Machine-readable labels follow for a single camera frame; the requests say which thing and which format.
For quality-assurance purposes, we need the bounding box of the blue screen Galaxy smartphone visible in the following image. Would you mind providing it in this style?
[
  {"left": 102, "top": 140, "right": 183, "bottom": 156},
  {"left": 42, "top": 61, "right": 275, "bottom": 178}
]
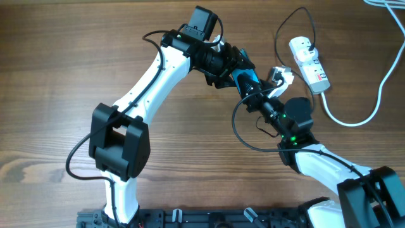
[{"left": 231, "top": 68, "right": 261, "bottom": 98}]

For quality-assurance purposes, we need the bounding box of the black USB charging cable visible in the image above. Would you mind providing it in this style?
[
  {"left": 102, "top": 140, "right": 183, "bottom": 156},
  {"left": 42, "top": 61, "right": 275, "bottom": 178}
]
[{"left": 273, "top": 6, "right": 317, "bottom": 113}]

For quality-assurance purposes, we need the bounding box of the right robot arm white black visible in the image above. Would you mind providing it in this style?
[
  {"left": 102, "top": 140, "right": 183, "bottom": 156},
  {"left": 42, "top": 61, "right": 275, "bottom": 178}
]
[{"left": 234, "top": 72, "right": 404, "bottom": 227}]

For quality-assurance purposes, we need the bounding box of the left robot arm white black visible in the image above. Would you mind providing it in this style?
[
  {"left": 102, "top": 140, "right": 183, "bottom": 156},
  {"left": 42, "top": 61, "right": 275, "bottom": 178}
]
[{"left": 89, "top": 6, "right": 241, "bottom": 227}]

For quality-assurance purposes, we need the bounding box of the white power strip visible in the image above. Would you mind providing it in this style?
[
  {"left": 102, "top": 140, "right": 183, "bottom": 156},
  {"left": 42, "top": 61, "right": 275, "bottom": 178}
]
[{"left": 289, "top": 36, "right": 330, "bottom": 94}]

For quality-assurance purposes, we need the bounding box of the white USB wall charger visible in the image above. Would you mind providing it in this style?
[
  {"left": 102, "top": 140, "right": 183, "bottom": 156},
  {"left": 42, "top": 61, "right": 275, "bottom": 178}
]
[{"left": 294, "top": 47, "right": 318, "bottom": 65}]

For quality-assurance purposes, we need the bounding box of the white power strip cord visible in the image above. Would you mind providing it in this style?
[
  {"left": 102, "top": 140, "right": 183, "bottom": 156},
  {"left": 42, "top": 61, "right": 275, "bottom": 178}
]
[{"left": 320, "top": 0, "right": 405, "bottom": 128}]

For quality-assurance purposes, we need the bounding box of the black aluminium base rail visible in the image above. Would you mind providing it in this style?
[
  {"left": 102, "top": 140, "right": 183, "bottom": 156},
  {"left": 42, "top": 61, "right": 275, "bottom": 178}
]
[{"left": 76, "top": 207, "right": 304, "bottom": 228}]

